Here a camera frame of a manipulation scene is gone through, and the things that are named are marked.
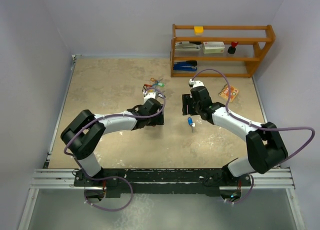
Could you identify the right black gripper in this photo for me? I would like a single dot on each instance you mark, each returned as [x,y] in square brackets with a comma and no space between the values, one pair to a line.
[187,100]

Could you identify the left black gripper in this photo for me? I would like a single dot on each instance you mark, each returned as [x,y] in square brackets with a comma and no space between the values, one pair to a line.
[157,121]

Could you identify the key with blue tag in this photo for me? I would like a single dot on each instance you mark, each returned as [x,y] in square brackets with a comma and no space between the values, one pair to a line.
[191,123]

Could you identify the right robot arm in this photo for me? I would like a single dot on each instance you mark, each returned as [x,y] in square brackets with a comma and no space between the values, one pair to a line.
[264,145]

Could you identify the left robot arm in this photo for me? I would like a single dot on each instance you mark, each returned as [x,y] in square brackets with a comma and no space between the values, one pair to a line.
[83,134]

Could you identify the blue stapler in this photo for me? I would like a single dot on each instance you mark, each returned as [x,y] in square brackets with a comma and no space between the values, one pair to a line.
[190,66]

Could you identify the orange spiral notebook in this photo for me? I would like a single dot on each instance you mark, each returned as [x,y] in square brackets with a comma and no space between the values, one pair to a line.
[229,92]

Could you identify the wooden shelf rack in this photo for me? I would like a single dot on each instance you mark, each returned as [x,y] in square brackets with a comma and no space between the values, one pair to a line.
[254,42]

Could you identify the grey stapler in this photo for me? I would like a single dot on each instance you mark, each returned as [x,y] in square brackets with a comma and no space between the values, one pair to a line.
[188,46]

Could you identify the white and red box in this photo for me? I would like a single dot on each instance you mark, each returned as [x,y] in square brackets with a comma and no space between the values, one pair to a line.
[213,47]

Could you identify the red and black stamp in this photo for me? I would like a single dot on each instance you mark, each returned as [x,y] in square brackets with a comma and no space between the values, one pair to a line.
[232,48]

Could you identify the yellow lidded jar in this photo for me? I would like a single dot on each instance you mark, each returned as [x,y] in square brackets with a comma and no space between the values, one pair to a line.
[198,30]

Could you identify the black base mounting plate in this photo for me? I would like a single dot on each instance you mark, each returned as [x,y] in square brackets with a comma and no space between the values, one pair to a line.
[113,182]

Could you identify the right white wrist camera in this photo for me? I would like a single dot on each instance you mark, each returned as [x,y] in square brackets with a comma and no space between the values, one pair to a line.
[195,83]

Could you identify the aluminium rail frame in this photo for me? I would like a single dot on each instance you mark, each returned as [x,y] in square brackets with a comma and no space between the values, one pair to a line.
[277,178]

